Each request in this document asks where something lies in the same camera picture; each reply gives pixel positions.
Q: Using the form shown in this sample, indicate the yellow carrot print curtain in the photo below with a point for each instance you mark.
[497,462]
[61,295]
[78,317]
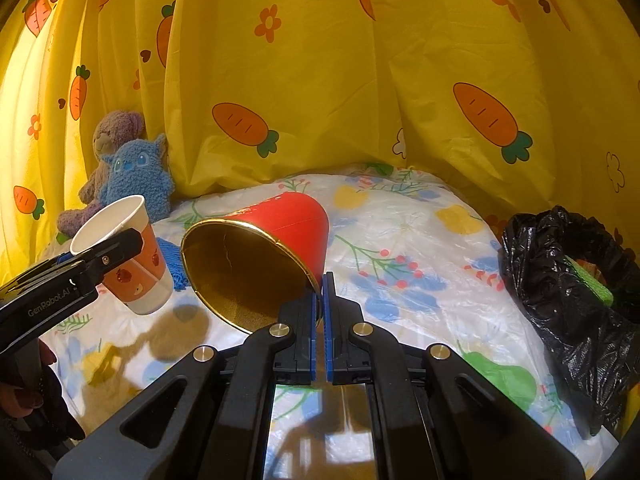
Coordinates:
[350,60]

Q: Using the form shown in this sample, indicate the white orange paper cup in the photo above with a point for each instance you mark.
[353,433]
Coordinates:
[142,280]

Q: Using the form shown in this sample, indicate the person's left hand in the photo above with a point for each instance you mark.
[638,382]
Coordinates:
[25,390]

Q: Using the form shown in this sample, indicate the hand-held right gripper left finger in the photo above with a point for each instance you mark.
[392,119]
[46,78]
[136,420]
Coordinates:
[314,330]

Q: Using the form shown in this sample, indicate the floral sheet under clear plastic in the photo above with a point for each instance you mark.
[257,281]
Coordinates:
[420,240]

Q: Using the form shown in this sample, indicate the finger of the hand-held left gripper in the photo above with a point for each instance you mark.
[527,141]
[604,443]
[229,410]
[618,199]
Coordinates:
[117,250]

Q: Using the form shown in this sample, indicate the green scrub sponge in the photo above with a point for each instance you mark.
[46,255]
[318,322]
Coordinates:
[595,282]

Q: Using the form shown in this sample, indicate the blue knitted cloth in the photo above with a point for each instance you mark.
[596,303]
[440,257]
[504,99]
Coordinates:
[172,262]

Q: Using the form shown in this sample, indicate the red paper cup gold inside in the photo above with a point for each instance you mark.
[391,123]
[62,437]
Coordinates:
[290,225]

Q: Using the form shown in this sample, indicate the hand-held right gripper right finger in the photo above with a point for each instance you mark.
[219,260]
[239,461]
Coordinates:
[328,330]

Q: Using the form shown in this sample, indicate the purple plush bear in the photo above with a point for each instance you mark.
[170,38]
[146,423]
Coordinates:
[112,130]

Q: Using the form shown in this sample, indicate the black trash bag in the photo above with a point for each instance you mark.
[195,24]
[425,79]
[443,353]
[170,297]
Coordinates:
[560,320]

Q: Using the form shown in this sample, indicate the blue plush toy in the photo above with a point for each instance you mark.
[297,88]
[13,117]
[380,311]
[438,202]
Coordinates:
[135,170]

